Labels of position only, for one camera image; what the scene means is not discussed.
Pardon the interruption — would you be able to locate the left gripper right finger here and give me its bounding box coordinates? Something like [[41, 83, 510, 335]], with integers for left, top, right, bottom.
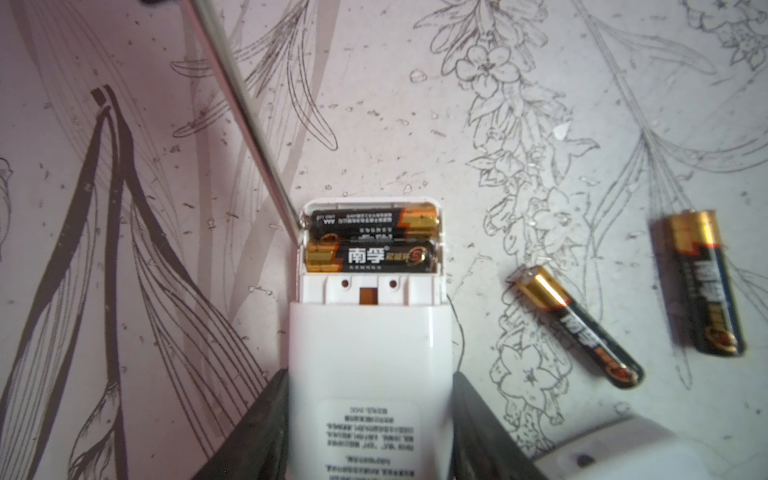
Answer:
[[451, 372, 546, 480]]

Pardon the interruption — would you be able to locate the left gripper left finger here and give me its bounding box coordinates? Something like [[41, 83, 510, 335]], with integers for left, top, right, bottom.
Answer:
[[193, 369, 289, 480]]

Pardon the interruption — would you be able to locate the AAA battery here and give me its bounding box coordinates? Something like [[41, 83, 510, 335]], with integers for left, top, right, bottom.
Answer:
[[666, 210, 746, 357], [516, 265, 645, 389]]

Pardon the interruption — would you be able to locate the white remote with display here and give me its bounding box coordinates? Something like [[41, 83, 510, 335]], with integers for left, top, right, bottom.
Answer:
[[534, 416, 711, 480]]

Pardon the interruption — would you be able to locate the clear handle screwdriver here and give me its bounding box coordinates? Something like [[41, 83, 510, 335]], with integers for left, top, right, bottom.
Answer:
[[182, 0, 302, 246]]

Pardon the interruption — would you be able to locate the lower battery in remote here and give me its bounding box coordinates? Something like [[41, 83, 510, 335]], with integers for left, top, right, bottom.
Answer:
[[304, 240, 437, 274]]

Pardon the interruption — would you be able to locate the battery in remote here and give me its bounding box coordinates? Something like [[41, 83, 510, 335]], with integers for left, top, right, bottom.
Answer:
[[304, 240, 437, 274], [309, 204, 440, 240]]

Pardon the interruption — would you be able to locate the upper battery in remote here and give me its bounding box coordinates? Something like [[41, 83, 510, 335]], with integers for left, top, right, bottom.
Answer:
[[309, 204, 440, 240]]

